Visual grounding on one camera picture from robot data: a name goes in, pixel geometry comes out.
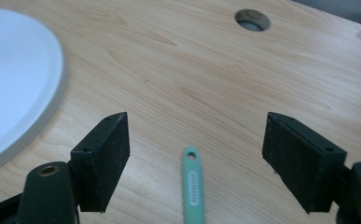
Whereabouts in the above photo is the white round plate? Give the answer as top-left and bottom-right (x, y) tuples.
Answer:
(0, 7), (69, 179)

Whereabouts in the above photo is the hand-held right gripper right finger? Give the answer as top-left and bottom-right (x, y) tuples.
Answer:
(261, 111), (348, 215)

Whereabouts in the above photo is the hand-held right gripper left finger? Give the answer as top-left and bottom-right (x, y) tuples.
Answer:
(70, 111), (132, 214)

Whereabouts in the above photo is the green utensil handle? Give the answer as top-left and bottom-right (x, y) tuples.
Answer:
(181, 146), (206, 224)

